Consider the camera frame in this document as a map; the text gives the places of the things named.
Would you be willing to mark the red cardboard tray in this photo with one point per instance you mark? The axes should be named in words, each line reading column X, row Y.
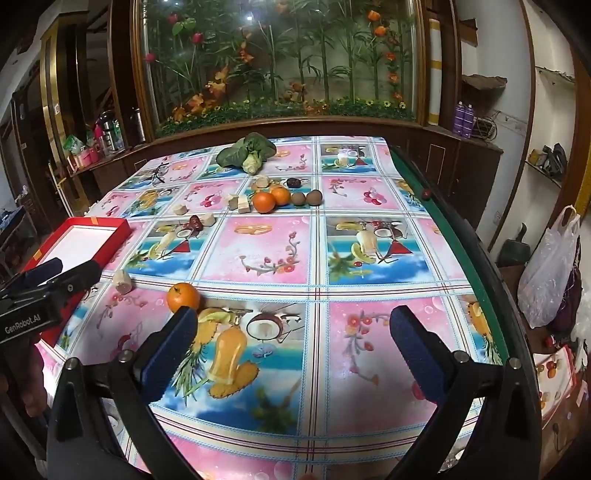
column 78, row 240

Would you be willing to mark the green packet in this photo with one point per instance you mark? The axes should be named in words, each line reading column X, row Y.
column 74, row 143

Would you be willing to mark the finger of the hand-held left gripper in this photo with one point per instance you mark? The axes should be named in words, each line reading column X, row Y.
column 44, row 270
column 76, row 279

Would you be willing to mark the silver thermos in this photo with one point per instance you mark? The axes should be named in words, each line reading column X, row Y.
column 107, row 131

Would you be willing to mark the pink plastic jar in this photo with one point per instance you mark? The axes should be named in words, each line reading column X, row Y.
column 87, row 158

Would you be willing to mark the dark thermos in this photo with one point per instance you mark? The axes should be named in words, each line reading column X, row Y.
column 137, row 124

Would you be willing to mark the purple bottle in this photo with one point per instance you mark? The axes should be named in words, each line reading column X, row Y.
column 458, row 119
column 468, row 121

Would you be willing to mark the white plastic bag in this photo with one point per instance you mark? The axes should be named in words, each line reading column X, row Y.
column 547, row 272

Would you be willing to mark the wicker basket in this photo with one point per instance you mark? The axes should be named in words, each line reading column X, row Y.
column 485, row 127

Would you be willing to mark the artificial plant display case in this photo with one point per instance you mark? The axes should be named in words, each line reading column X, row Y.
column 277, row 60

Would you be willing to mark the dark red date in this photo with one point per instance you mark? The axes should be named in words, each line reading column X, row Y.
column 295, row 182
column 196, row 224

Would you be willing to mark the brown kiwi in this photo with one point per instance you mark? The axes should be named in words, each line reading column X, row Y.
column 315, row 196
column 298, row 198

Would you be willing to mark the dark wooden cabinet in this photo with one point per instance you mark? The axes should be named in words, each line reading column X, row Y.
column 443, row 157

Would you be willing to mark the dark purple bag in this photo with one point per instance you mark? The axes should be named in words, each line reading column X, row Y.
column 570, row 300

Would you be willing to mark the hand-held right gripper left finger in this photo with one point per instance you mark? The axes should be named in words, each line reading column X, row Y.
column 171, row 350

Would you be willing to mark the fruit printed tablecloth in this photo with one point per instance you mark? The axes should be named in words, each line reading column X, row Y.
column 277, row 258

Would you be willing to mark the orange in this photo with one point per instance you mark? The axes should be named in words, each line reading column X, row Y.
column 183, row 297
column 264, row 201
column 282, row 194

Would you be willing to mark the black eyeglasses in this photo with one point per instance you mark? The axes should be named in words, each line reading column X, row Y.
column 159, row 173

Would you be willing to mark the green leafy vegetable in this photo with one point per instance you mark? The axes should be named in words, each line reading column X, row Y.
column 244, row 150

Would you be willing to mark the yellow striped roll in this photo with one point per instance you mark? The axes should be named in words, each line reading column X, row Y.
column 434, row 69

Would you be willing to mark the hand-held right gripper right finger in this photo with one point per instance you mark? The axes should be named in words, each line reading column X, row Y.
column 415, row 355

